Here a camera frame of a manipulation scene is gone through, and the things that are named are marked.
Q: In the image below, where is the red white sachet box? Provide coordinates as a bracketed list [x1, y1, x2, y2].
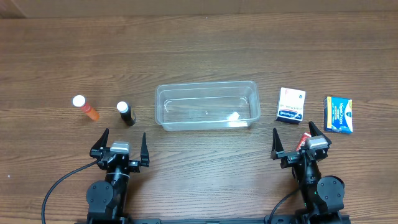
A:
[296, 132, 312, 151]

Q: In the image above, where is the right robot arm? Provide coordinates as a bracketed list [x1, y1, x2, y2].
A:
[264, 121, 351, 224]

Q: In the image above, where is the clear plastic container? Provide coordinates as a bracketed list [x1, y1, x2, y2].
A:
[155, 81, 261, 131]

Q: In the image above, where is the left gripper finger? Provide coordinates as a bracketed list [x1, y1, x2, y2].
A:
[140, 133, 149, 164]
[91, 128, 109, 150]

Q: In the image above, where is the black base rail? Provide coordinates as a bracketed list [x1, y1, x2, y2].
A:
[74, 215, 352, 224]

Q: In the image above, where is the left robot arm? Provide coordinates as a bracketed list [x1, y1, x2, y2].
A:
[86, 129, 150, 223]

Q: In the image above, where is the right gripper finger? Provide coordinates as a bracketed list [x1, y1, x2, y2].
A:
[308, 121, 332, 146]
[271, 128, 284, 154]

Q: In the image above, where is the black bottle white cap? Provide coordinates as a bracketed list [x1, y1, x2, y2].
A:
[116, 101, 136, 126]

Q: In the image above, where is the white Hansaplast plaster box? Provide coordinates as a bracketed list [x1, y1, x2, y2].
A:
[275, 87, 306, 124]

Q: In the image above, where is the orange tube white cap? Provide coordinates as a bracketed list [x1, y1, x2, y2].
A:
[72, 95, 100, 121]

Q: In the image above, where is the blue VapoDrops box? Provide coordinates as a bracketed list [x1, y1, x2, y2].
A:
[324, 96, 353, 134]

